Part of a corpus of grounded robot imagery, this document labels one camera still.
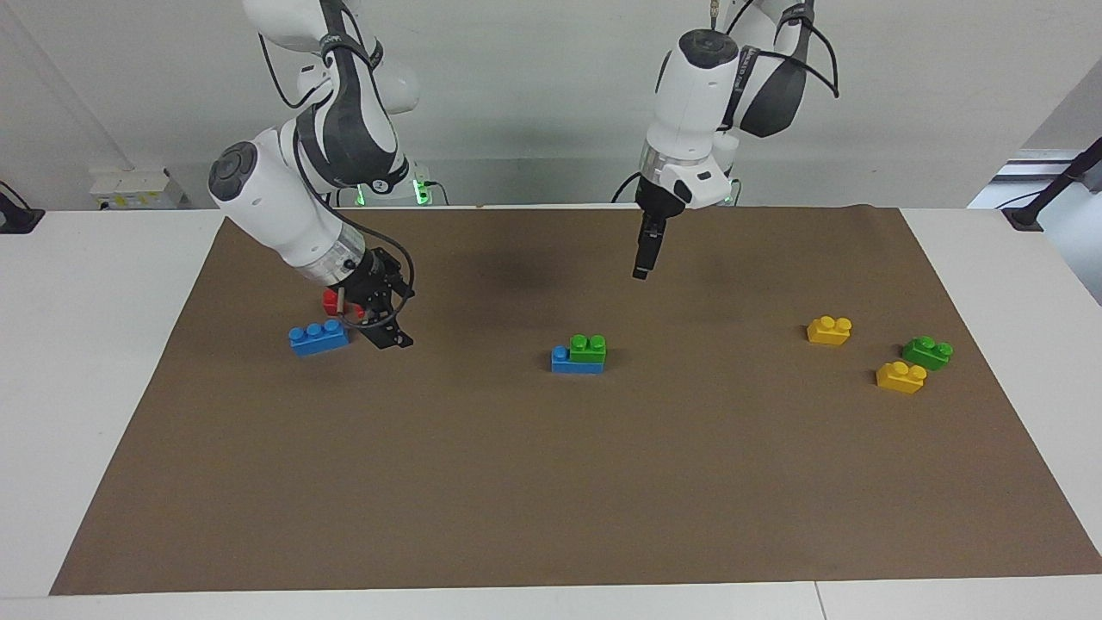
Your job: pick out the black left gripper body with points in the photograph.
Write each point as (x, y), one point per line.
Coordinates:
(656, 202)

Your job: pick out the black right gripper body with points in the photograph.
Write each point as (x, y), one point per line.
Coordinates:
(370, 288)

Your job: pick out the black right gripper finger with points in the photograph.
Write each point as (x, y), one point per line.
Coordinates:
(406, 282)
(392, 338)

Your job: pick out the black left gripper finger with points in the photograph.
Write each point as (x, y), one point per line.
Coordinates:
(654, 250)
(640, 258)

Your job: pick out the green two-stud toy block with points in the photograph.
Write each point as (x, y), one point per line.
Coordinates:
(926, 353)
(589, 349)

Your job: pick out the blue three-stud toy block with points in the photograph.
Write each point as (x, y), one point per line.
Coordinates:
(575, 368)
(318, 338)

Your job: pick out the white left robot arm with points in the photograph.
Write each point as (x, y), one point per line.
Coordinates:
(702, 103)

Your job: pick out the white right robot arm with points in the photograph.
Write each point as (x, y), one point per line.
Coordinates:
(275, 207)

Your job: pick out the yellow two-stud toy block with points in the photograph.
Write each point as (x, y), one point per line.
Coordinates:
(828, 331)
(900, 379)

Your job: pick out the brown table mat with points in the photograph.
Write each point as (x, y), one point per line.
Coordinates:
(551, 482)

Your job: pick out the white power strip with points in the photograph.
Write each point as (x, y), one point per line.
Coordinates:
(138, 188)

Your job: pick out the black table clamp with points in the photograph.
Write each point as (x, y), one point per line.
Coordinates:
(15, 217)

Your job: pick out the black stand with clamp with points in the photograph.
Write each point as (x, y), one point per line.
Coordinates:
(1055, 181)

